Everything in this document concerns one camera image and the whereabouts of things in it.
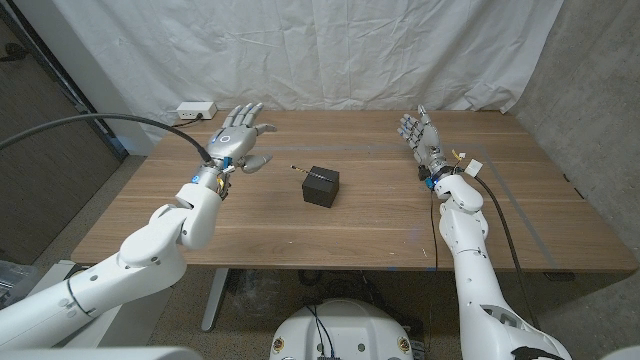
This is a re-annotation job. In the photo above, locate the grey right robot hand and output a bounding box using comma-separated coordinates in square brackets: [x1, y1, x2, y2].
[397, 104, 454, 184]

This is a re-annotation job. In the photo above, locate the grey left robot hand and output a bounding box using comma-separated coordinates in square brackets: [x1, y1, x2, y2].
[192, 102, 278, 195]

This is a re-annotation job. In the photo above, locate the black yellow striped pen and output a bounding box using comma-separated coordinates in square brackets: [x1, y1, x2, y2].
[290, 165, 334, 183]

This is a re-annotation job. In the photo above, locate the black box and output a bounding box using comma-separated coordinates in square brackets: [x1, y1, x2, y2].
[301, 165, 341, 209]

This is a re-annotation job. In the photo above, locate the white power strip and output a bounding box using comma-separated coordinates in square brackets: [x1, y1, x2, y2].
[176, 101, 218, 121]

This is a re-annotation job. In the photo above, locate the grey tape outline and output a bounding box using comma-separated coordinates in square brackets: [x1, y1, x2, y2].
[144, 144, 559, 269]

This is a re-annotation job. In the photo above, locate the white backdrop cloth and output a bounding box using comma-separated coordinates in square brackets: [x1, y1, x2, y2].
[49, 0, 565, 146]

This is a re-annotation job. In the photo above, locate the grey table leg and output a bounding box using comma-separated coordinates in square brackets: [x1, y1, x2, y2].
[201, 268, 230, 333]

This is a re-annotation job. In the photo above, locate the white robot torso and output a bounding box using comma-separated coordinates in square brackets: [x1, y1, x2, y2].
[268, 298, 415, 360]

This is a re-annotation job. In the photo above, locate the clear plastic bin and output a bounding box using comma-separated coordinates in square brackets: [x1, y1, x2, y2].
[0, 259, 39, 306]

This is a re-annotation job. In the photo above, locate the black power strip cord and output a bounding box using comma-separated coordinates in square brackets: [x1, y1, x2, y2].
[167, 113, 204, 131]

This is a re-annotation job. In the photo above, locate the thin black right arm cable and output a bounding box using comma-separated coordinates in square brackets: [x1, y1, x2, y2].
[428, 189, 439, 272]

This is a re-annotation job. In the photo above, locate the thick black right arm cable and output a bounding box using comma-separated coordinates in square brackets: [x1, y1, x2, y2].
[472, 174, 541, 331]

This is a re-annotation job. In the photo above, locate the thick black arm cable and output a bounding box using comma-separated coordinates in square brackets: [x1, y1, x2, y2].
[472, 174, 541, 331]
[0, 112, 215, 164]

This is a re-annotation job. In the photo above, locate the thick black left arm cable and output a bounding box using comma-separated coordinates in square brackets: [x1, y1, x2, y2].
[0, 112, 215, 164]

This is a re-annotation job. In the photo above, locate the black floor cable bundle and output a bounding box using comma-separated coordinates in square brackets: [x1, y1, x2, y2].
[298, 269, 386, 307]

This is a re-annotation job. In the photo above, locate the blue torso cable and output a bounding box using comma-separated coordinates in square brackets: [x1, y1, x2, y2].
[312, 305, 337, 359]

